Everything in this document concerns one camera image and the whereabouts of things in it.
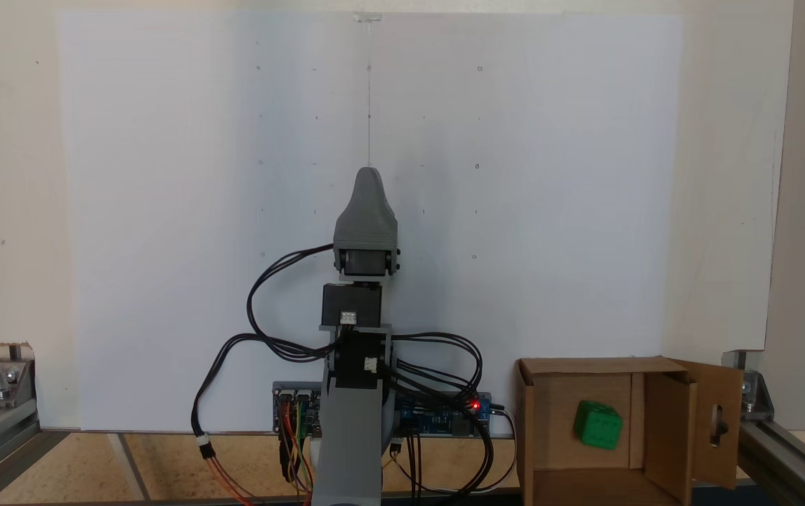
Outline black cable from blue board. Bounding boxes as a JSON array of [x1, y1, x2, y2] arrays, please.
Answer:
[[402, 420, 496, 497]]

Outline brown cardboard box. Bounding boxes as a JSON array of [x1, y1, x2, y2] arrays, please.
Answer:
[[515, 355, 746, 506]]

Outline small board in grey holder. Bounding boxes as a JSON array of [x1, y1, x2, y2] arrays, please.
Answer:
[[273, 382, 324, 435]]

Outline blue circuit board, red LED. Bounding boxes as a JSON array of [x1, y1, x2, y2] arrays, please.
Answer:
[[395, 392, 495, 438]]

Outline green dice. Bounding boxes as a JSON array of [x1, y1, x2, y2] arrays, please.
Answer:
[[572, 400, 623, 451]]

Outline large white paper sheet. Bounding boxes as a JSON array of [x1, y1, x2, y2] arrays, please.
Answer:
[[57, 11, 684, 433]]

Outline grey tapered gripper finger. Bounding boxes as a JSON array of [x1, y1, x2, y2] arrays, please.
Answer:
[[338, 167, 395, 227]]

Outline aluminium corner bracket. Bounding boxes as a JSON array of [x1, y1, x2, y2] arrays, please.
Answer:
[[0, 358, 37, 410], [722, 350, 775, 422]]

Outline coloured jumper wires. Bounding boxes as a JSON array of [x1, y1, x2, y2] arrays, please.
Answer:
[[277, 397, 316, 497]]

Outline black looping servo cable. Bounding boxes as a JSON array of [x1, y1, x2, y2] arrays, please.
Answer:
[[388, 332, 483, 407]]

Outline black cable to gripper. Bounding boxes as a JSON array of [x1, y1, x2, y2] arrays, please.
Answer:
[[245, 243, 339, 363]]

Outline black cable with orange wires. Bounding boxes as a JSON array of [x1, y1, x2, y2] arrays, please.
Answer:
[[190, 332, 336, 506]]

